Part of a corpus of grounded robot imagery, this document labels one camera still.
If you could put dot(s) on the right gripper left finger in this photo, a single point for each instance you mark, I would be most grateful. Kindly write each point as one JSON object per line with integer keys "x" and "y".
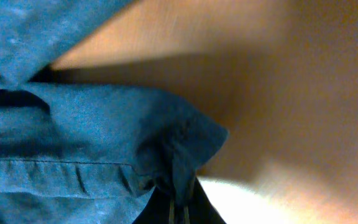
{"x": 160, "y": 209}

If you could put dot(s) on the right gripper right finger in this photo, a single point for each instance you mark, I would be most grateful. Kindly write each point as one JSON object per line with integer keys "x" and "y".
{"x": 199, "y": 209}

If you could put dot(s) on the navy blue shorts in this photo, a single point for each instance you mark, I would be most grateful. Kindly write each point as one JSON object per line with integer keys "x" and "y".
{"x": 81, "y": 153}

